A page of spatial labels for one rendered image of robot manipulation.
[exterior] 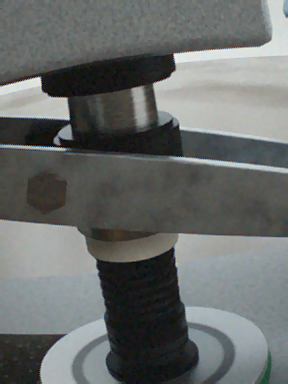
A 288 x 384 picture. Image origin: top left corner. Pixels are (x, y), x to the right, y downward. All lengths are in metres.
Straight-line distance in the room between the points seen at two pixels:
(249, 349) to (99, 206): 0.21
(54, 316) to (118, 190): 0.32
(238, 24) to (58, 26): 0.11
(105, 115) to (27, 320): 0.34
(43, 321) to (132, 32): 0.43
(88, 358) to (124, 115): 0.24
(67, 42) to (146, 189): 0.13
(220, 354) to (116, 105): 0.24
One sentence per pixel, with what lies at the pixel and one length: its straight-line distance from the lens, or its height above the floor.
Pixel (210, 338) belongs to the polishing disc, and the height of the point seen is 0.90.
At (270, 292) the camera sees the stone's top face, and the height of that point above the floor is 0.87.
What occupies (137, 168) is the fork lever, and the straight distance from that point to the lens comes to 0.42.
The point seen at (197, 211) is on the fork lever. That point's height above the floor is 1.06.
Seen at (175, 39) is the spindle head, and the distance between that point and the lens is 0.36.
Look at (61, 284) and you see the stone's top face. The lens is 0.80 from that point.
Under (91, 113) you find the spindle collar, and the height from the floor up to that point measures 1.13.
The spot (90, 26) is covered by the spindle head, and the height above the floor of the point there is 1.19.
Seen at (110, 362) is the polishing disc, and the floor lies 0.90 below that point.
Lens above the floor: 1.21
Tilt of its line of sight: 19 degrees down
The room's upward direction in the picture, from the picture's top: 8 degrees counter-clockwise
